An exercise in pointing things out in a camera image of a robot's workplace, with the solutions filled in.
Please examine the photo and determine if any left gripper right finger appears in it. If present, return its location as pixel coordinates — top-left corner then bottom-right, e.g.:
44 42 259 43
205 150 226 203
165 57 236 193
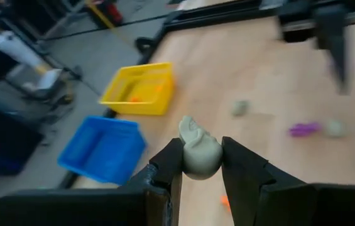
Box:
221 136 355 226

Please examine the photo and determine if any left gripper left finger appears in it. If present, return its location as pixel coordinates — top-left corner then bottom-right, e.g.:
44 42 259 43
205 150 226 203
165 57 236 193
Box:
0 137 185 226

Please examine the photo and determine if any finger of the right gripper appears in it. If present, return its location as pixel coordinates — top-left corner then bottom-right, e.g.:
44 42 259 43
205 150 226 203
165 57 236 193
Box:
316 7 342 94
332 6 351 95

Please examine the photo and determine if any blue plastic basket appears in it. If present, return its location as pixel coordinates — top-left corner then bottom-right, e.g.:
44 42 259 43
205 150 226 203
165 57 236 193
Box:
57 115 148 186

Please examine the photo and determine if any purple skeleton toy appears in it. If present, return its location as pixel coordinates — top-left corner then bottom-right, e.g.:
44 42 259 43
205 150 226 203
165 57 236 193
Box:
288 121 322 138

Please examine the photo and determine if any yellow plastic basket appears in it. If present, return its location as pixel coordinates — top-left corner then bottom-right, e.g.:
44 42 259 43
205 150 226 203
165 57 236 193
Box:
97 62 175 116

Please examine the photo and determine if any white paper roll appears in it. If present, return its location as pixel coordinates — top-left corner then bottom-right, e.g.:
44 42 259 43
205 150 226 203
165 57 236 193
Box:
0 30 48 73

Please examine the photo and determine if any red object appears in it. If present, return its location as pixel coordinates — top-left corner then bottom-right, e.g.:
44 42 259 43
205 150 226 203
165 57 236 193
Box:
103 1 124 26

